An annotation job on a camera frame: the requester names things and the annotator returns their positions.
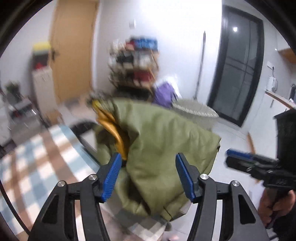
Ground wooden door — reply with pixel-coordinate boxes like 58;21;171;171
50;1;99;103

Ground stacked shoe boxes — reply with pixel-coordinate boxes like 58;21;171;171
32;42;51;70

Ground white tall suitcase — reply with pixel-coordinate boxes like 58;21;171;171
32;67;59;126

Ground woven laundry basket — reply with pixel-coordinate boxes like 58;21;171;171
172;98;219;131

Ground green yellow varsity jacket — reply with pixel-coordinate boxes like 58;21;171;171
92;98;221;221

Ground checkered bed sheet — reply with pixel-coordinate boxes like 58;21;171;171
1;125;166;240

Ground purple bag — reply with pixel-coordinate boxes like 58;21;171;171
152;82;178;108

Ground silver aluminium suitcase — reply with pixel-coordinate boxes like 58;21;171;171
8;98;43;146

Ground wooden shoe rack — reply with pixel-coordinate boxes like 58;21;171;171
108;36;159;93

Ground person's right hand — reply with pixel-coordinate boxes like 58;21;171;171
257;188;295;226

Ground black framed glass door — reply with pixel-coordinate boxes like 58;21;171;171
208;5;264;127

